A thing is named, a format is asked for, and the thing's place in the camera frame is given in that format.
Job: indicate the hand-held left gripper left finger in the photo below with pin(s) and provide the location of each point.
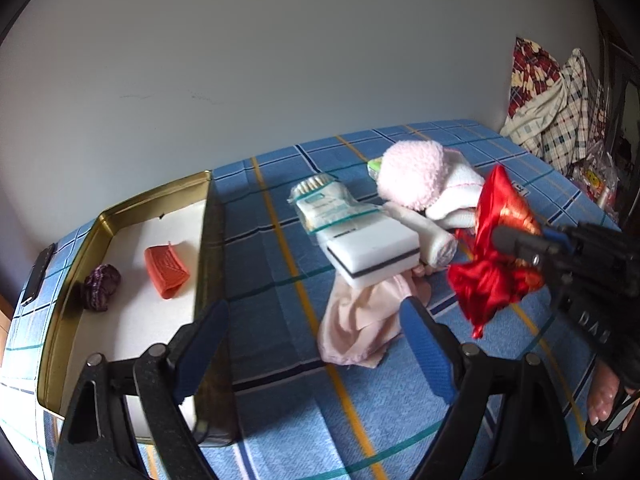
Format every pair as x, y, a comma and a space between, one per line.
205, 350

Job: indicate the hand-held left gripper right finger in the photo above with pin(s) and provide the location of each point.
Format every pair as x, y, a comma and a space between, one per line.
425, 345

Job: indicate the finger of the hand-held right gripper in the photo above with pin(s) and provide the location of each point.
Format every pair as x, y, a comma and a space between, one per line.
520, 245
557, 236

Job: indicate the red satin embroidered cloth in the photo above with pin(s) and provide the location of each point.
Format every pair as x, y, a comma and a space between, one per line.
490, 280

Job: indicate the gold tin box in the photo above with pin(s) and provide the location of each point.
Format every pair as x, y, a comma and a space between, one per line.
145, 340

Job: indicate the pale pink cloth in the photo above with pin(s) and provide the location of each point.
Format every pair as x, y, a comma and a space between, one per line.
360, 325

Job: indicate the white sponge block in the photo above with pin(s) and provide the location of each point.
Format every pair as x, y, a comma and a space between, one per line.
372, 255

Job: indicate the pink fluffy hat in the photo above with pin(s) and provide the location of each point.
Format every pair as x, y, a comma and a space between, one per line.
407, 175

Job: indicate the green tissue pack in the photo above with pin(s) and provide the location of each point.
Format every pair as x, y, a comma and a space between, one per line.
375, 167

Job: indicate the cotton swab pack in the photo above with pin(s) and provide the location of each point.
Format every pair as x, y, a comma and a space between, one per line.
325, 205

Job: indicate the person's right hand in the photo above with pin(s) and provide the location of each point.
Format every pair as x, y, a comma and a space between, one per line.
602, 395

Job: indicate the clear plastic bag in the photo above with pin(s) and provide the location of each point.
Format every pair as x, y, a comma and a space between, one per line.
597, 185

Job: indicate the orange ribbed pouch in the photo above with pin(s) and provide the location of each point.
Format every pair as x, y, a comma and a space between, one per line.
167, 270

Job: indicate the blue plaid bed sheet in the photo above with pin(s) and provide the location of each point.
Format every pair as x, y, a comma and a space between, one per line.
280, 410

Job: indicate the plaid checked cloth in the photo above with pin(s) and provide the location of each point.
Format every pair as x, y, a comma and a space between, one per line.
565, 120

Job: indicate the purple scrunchie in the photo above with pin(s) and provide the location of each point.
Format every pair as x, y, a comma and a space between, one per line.
101, 286

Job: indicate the red floral pillow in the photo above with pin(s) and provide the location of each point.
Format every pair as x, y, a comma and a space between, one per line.
532, 75

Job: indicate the dark wooden furniture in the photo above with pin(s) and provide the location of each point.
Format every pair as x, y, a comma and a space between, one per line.
620, 85

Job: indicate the black phone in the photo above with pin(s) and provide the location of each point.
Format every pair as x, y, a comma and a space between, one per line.
37, 275

